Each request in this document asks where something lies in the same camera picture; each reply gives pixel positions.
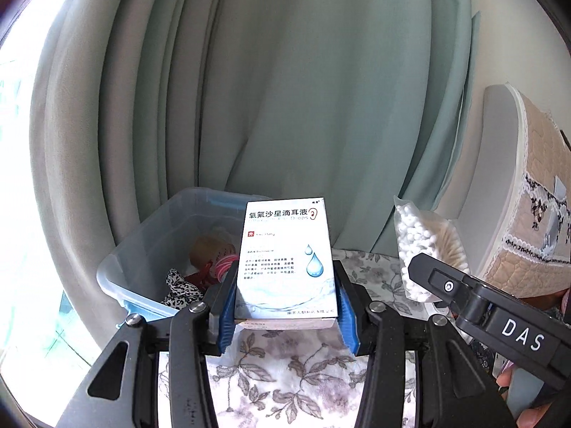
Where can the bag of cotton swabs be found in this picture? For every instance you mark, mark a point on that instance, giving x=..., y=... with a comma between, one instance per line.
x=415, y=240

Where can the floral printed blanket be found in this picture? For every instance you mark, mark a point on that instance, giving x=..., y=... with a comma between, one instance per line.
x=276, y=374

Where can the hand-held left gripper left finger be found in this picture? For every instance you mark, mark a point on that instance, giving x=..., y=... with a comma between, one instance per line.
x=227, y=303

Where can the white and blue medicine box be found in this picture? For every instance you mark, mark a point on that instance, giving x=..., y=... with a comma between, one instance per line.
x=285, y=254

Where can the peach soft item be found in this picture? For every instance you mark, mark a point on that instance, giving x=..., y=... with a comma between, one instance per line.
x=207, y=247

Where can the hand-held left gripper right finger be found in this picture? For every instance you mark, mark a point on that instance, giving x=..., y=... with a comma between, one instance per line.
x=345, y=316

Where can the clear plastic container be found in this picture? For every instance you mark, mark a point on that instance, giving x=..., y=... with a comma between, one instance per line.
x=147, y=240

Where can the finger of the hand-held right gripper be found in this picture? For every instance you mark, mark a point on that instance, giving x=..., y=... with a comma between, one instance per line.
x=439, y=283

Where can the black and white spotted scrunchie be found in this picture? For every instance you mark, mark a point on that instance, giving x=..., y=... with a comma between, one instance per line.
x=178, y=292

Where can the person's right hand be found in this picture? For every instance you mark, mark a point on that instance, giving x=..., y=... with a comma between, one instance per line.
x=533, y=419

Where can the pale green curtain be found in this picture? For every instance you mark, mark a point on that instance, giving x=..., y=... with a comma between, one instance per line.
x=267, y=98

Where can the grey padded headboard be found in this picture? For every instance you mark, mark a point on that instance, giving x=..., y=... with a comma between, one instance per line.
x=490, y=165

